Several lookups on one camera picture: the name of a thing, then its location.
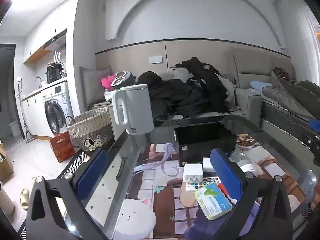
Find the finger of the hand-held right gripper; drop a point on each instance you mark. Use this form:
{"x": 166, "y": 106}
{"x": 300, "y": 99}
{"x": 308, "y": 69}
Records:
{"x": 314, "y": 124}

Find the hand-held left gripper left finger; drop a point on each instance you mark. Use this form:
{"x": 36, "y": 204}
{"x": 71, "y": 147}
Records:
{"x": 92, "y": 172}

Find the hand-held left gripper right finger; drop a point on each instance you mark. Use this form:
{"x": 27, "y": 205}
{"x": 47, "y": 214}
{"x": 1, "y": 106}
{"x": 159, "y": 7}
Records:
{"x": 228, "y": 176}

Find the white tape roll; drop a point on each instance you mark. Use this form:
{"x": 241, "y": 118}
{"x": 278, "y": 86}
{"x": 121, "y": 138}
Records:
{"x": 247, "y": 168}

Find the clear plastic bottle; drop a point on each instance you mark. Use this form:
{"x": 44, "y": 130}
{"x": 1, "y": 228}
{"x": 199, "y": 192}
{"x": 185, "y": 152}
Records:
{"x": 236, "y": 157}

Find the white remote control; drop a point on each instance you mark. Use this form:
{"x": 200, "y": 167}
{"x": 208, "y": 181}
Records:
{"x": 200, "y": 185}

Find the white power adapter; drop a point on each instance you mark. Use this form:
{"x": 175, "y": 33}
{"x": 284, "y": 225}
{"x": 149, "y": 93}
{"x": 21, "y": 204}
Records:
{"x": 192, "y": 172}

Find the black cardboard box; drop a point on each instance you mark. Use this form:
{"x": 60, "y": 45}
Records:
{"x": 202, "y": 140}

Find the black and white striped rug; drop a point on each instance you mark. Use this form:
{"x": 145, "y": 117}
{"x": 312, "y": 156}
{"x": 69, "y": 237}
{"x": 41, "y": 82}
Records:
{"x": 75, "y": 163}

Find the small white box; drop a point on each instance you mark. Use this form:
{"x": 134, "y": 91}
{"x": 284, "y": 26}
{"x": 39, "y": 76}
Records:
{"x": 208, "y": 165}

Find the red gift box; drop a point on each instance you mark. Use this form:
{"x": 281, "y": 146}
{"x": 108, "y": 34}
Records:
{"x": 62, "y": 148}

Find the brown sandals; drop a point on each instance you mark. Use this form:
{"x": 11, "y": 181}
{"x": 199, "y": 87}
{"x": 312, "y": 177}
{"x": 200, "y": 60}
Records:
{"x": 246, "y": 141}

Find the grey green jacket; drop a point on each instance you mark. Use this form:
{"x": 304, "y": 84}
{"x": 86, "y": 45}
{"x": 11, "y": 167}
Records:
{"x": 287, "y": 92}

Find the wicker basket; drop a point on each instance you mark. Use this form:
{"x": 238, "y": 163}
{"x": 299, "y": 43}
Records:
{"x": 90, "y": 127}

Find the light blue pillow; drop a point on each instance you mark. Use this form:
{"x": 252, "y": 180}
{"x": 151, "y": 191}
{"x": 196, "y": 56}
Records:
{"x": 260, "y": 85}

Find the printed floor mat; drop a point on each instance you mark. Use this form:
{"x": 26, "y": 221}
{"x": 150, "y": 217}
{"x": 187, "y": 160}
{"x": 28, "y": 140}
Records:
{"x": 162, "y": 195}

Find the grey sofa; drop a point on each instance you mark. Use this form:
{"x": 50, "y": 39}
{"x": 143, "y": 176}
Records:
{"x": 247, "y": 102}

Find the beige slipper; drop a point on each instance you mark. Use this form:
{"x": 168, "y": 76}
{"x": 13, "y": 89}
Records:
{"x": 24, "y": 200}

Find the white washing machine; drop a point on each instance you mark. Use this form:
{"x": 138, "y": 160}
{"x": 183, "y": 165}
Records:
{"x": 58, "y": 105}

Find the white electric kettle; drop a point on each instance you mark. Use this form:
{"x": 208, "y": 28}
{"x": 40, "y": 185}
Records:
{"x": 135, "y": 107}

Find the white kitchen cabinet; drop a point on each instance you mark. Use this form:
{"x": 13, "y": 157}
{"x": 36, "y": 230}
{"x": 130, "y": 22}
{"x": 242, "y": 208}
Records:
{"x": 33, "y": 112}

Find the grey cushion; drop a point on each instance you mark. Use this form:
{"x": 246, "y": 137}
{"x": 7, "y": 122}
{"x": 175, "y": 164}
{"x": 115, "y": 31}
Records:
{"x": 93, "y": 87}

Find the brown cardboard box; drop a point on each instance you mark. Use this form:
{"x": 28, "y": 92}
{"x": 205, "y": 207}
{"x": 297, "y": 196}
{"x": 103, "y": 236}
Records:
{"x": 5, "y": 165}

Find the pink plush toy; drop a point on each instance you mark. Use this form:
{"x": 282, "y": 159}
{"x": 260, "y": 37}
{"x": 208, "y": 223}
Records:
{"x": 107, "y": 81}

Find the pile of black clothes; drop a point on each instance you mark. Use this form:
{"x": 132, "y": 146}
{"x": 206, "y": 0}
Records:
{"x": 185, "y": 92}

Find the dark door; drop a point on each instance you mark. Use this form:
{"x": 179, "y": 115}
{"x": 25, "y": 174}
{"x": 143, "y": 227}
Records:
{"x": 8, "y": 92}

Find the range hood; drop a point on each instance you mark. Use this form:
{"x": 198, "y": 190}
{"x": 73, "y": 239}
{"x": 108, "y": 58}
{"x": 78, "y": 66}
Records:
{"x": 56, "y": 40}

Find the white wall socket panel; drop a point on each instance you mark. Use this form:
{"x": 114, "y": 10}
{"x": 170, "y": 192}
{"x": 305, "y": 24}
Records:
{"x": 155, "y": 60}

